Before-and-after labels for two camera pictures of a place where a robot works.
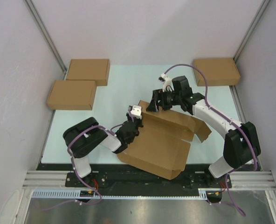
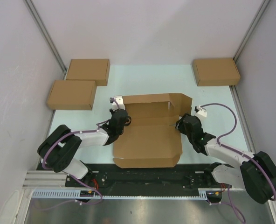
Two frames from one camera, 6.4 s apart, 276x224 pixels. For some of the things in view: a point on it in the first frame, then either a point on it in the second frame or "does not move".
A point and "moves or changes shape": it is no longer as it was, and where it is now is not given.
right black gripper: x=157 y=95 -> x=179 y=125
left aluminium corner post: x=32 y=7 does not move
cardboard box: x=72 y=95 does not move
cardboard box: x=97 y=70 does not move
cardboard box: x=218 y=71 does not move
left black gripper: x=139 y=120 -> x=111 y=111
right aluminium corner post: x=258 y=16 does not move
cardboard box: x=161 y=148 moves or changes shape
